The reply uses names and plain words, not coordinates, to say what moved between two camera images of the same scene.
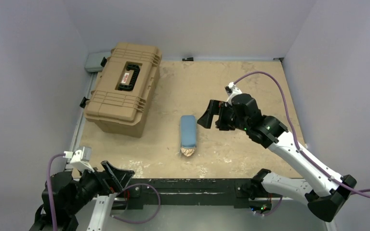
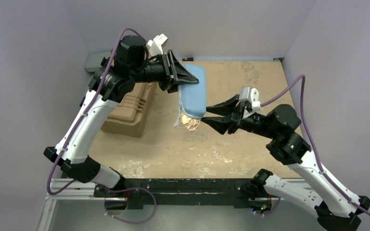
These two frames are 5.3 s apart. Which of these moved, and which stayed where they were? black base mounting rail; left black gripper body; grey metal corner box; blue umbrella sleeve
Moved: blue umbrella sleeve; left black gripper body
Stayed: black base mounting rail; grey metal corner box
